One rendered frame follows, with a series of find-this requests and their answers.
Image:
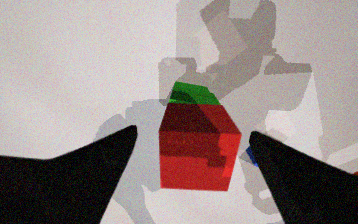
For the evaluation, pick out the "red block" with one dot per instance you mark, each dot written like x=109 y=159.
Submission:
x=198 y=144

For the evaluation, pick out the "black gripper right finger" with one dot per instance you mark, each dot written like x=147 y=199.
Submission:
x=305 y=189

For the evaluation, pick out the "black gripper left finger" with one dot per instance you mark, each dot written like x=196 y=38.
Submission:
x=75 y=187

